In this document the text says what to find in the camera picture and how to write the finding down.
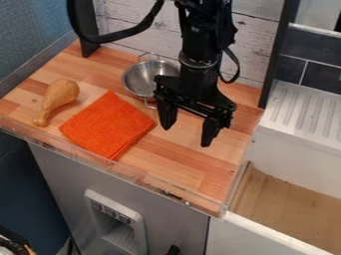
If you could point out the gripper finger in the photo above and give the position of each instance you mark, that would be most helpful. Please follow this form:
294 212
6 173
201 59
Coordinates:
167 115
209 131

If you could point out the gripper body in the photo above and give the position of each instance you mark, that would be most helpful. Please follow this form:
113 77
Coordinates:
195 87

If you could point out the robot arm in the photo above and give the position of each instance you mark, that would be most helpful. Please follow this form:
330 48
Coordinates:
202 36

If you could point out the silver pot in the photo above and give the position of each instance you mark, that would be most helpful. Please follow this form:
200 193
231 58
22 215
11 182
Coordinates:
145 79

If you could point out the orange cloth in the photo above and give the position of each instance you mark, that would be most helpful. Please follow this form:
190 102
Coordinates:
107 125

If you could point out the toy sink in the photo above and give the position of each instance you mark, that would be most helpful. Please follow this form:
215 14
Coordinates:
296 152

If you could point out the toy chicken drumstick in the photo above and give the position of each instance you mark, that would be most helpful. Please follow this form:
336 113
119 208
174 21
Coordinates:
55 99

